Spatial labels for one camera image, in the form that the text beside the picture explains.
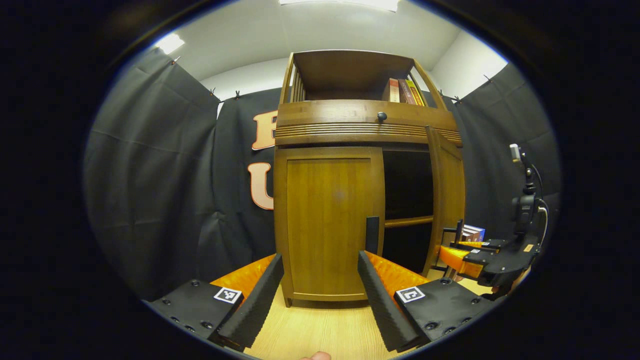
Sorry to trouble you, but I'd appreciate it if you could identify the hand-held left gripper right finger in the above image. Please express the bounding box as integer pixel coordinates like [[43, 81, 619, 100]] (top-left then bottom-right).
[[357, 250, 496, 353]]

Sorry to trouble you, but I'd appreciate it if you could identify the long ceiling light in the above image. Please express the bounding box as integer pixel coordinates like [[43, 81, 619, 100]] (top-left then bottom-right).
[[278, 0, 401, 13]]

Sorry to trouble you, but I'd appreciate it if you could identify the tan and red book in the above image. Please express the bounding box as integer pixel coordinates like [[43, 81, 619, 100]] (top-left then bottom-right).
[[382, 78, 401, 103]]

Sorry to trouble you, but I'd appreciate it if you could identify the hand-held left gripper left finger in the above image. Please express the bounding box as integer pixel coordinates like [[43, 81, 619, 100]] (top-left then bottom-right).
[[145, 253, 285, 352]]

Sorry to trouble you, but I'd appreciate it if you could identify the black backdrop cloth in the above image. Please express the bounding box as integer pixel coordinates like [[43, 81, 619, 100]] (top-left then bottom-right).
[[82, 47, 563, 301]]

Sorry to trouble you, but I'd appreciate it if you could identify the wooden double-door shoe cabinet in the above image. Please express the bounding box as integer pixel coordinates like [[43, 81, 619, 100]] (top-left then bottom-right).
[[273, 49, 467, 308]]

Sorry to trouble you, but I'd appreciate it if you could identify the wooden inner shelf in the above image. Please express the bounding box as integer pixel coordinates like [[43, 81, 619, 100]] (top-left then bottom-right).
[[384, 215, 435, 229]]

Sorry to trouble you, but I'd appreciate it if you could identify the wooden shoe cabinet door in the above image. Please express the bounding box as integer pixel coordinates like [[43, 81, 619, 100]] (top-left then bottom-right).
[[274, 146, 386, 302], [424, 125, 466, 277]]

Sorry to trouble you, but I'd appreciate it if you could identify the rectangular ceiling light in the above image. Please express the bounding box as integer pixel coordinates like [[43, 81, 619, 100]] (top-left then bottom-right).
[[155, 32, 186, 55]]

